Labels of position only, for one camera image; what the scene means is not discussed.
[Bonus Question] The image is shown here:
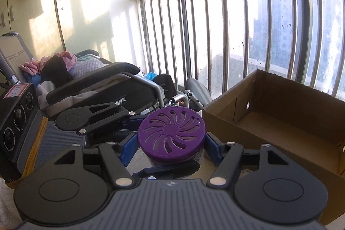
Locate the pink cloth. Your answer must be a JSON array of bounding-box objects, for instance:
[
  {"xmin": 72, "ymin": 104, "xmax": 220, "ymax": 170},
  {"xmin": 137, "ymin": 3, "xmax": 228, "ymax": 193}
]
[{"xmin": 20, "ymin": 52, "xmax": 78, "ymax": 77}]

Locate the grey folding chair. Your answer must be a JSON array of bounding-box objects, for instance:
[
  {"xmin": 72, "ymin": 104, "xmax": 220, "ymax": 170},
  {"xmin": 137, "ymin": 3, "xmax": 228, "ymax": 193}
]
[{"xmin": 0, "ymin": 32, "xmax": 35, "ymax": 85}]

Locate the black wheelchair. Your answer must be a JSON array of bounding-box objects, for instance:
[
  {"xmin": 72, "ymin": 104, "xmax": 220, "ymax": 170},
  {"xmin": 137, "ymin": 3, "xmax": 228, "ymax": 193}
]
[{"xmin": 36, "ymin": 49, "xmax": 213, "ymax": 123}]

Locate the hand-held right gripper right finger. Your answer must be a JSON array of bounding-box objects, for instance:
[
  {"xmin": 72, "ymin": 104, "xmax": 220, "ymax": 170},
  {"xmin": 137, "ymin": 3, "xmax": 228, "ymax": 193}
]
[{"xmin": 205, "ymin": 132, "xmax": 290, "ymax": 188}]

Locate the grey quilted cushion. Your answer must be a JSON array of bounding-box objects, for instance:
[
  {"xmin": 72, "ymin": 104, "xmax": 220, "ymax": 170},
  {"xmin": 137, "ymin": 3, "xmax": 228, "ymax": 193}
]
[{"xmin": 70, "ymin": 58, "xmax": 105, "ymax": 80}]

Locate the brown cardboard box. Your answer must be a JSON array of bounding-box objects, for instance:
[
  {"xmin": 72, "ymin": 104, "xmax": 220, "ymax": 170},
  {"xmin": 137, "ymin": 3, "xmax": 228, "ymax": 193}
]
[{"xmin": 202, "ymin": 68, "xmax": 345, "ymax": 225}]

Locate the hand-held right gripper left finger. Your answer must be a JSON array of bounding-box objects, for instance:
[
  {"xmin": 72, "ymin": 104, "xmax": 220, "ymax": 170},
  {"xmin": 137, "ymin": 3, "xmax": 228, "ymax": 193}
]
[{"xmin": 52, "ymin": 133, "xmax": 139, "ymax": 188}]

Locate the black cloth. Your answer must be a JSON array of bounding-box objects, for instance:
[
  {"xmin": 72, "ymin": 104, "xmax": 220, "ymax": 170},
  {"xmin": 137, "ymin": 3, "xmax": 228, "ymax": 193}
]
[{"xmin": 40, "ymin": 55, "xmax": 73, "ymax": 85}]

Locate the white cloth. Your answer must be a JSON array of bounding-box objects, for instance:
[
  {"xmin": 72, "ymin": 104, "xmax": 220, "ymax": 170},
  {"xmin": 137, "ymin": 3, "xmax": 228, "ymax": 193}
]
[{"xmin": 0, "ymin": 177, "xmax": 22, "ymax": 230}]

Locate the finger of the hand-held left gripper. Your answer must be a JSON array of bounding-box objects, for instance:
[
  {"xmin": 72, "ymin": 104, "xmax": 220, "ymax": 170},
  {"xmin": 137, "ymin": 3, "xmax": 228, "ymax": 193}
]
[
  {"xmin": 78, "ymin": 101, "xmax": 147, "ymax": 136},
  {"xmin": 132, "ymin": 160, "xmax": 201, "ymax": 180}
]

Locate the purple air freshener jar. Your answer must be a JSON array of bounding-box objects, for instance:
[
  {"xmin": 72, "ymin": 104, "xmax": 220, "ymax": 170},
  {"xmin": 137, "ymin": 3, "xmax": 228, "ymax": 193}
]
[{"xmin": 137, "ymin": 108, "xmax": 207, "ymax": 168}]

